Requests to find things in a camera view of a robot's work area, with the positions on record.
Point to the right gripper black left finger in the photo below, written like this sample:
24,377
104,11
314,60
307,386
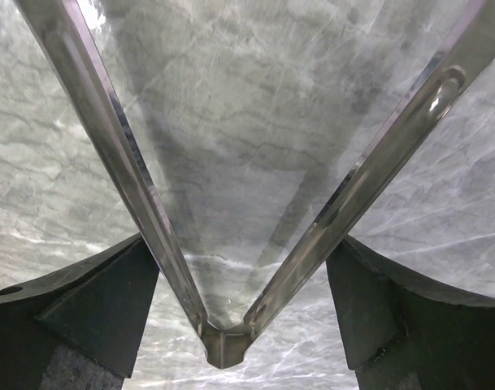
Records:
79,327

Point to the steel serving tongs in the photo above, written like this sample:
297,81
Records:
64,37

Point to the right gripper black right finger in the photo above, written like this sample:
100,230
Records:
403,330

